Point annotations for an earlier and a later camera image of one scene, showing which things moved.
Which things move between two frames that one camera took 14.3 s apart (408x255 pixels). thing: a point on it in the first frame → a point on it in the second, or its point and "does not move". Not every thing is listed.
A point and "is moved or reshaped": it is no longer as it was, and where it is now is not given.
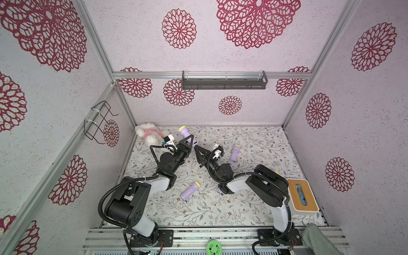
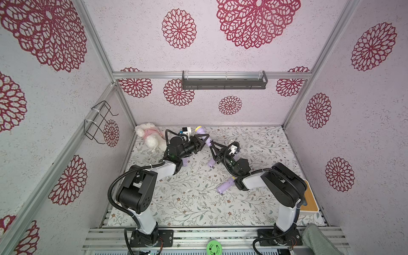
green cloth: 316,243 does not move
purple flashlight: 185,132 is moved or reshaped
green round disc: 213,247 does not move
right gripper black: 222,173 → 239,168
